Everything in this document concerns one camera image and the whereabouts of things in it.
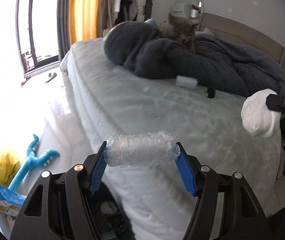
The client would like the dark grey fleece blanket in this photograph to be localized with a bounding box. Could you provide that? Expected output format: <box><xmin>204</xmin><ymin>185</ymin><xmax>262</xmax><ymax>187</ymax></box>
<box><xmin>103</xmin><ymin>21</ymin><xmax>285</xmax><ymax>98</ymax></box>

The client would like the clear bubble wrap roll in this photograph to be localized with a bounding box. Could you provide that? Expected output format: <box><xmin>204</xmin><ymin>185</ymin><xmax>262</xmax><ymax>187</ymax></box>
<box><xmin>105</xmin><ymin>131</ymin><xmax>181</xmax><ymax>168</ymax></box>

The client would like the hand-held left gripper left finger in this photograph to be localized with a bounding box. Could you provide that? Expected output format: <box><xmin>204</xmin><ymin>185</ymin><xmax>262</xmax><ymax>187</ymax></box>
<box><xmin>10</xmin><ymin>141</ymin><xmax>108</xmax><ymax>240</ymax></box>

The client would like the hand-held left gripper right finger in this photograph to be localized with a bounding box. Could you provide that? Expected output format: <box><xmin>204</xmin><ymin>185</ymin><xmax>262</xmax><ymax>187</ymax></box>
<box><xmin>176</xmin><ymin>142</ymin><xmax>269</xmax><ymax>240</ymax></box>

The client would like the yellow curtain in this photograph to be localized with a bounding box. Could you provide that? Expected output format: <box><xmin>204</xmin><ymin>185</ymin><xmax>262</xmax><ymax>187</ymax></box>
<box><xmin>69</xmin><ymin>0</ymin><xmax>102</xmax><ymax>45</ymax></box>

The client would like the bed with white cover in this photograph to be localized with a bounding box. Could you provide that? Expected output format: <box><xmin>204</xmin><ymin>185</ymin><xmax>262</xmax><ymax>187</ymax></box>
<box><xmin>59</xmin><ymin>31</ymin><xmax>285</xmax><ymax>240</ymax></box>

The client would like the blue pet food bag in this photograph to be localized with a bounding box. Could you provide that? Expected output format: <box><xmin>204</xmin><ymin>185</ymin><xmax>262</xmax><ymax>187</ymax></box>
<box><xmin>0</xmin><ymin>182</ymin><xmax>27</xmax><ymax>217</ymax></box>

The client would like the white fluffy cloth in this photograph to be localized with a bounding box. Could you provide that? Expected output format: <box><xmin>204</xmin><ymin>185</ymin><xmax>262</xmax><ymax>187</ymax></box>
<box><xmin>241</xmin><ymin>89</ymin><xmax>281</xmax><ymax>138</ymax></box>

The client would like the beige headboard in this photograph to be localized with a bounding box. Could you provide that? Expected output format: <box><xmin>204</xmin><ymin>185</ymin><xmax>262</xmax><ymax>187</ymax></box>
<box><xmin>199</xmin><ymin>12</ymin><xmax>285</xmax><ymax>64</ymax></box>

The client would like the grey cat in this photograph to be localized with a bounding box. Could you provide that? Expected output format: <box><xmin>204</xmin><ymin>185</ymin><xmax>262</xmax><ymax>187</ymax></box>
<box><xmin>160</xmin><ymin>12</ymin><xmax>200</xmax><ymax>54</ymax></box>

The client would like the grey curtain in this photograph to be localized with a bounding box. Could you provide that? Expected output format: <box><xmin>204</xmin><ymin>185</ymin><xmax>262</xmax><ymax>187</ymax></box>
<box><xmin>57</xmin><ymin>0</ymin><xmax>73</xmax><ymax>60</ymax></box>

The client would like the glass sliding door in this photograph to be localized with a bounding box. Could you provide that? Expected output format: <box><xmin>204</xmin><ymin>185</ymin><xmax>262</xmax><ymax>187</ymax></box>
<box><xmin>16</xmin><ymin>0</ymin><xmax>60</xmax><ymax>75</ymax></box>

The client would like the rack of hanging clothes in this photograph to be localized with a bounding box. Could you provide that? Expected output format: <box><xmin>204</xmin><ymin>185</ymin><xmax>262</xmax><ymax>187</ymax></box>
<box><xmin>100</xmin><ymin>0</ymin><xmax>155</xmax><ymax>30</ymax></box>

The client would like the light blue pillow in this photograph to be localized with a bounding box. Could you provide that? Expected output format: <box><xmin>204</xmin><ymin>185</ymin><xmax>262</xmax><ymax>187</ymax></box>
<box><xmin>145</xmin><ymin>19</ymin><xmax>161</xmax><ymax>28</ymax></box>

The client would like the blue forked plush toy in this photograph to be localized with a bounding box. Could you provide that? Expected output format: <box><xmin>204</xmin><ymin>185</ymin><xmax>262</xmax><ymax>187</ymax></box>
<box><xmin>8</xmin><ymin>134</ymin><xmax>60</xmax><ymax>192</ymax></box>

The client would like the white crumpled tissue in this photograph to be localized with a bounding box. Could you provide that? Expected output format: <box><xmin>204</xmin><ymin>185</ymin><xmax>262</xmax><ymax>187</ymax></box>
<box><xmin>101</xmin><ymin>202</ymin><xmax>118</xmax><ymax>214</ymax></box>

